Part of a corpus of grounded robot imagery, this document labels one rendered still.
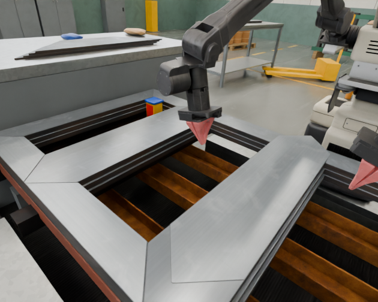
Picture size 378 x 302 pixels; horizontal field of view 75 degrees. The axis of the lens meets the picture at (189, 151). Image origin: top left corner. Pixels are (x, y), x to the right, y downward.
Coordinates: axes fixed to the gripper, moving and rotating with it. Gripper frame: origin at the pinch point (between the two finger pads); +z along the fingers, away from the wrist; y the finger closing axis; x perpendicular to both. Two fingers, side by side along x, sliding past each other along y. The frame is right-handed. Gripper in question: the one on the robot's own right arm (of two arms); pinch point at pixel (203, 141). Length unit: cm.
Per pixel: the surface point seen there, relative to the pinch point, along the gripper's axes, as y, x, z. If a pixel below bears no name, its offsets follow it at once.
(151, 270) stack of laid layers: 11.6, -31.2, 11.3
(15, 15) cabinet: -785, 215, -162
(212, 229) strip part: 14.0, -16.6, 11.7
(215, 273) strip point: 20.0, -24.0, 13.2
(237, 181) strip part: 9.7, 1.1, 10.5
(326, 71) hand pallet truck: -92, 499, 50
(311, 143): 17.1, 38.0, 12.1
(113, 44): -69, 24, -30
